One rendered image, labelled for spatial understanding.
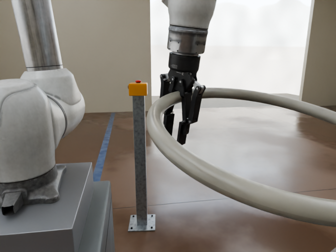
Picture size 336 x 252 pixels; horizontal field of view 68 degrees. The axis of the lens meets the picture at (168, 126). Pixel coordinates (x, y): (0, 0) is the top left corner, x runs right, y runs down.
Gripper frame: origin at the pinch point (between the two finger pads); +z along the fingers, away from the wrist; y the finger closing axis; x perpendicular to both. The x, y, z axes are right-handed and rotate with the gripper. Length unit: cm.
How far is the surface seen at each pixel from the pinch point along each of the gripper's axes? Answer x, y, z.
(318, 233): 136, 34, 106
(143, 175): 54, -70, 80
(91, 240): -25.7, 0.7, 21.7
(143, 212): 52, -65, 109
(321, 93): 788, -122, 137
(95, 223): -21.8, -4.3, 23.0
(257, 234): 103, 3, 110
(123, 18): 340, -493, -6
